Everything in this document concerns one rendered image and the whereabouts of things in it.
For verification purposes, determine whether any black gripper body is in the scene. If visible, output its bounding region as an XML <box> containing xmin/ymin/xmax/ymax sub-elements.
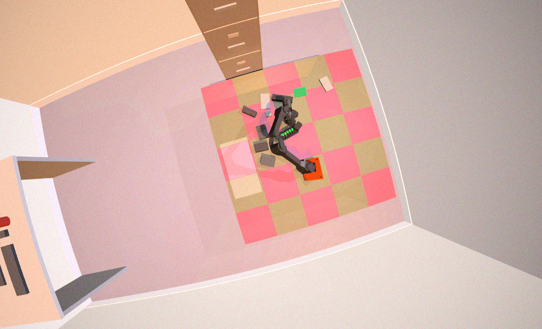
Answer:
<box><xmin>284</xmin><ymin>116</ymin><xmax>302</xmax><ymax>131</ymax></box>

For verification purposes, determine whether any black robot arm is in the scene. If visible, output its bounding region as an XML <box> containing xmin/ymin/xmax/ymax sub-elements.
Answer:
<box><xmin>268</xmin><ymin>99</ymin><xmax>316</xmax><ymax>174</ymax></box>

